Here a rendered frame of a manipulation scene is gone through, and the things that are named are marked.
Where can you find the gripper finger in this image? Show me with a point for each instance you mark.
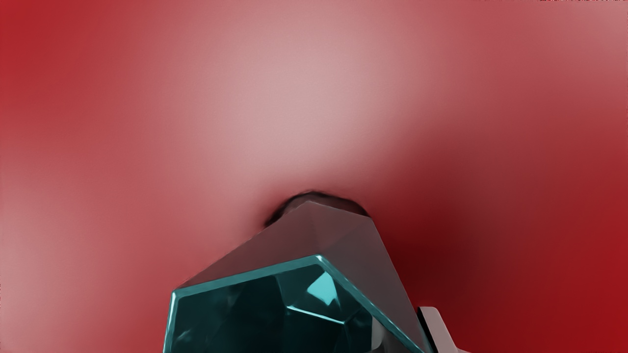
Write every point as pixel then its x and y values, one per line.
pixel 438 329

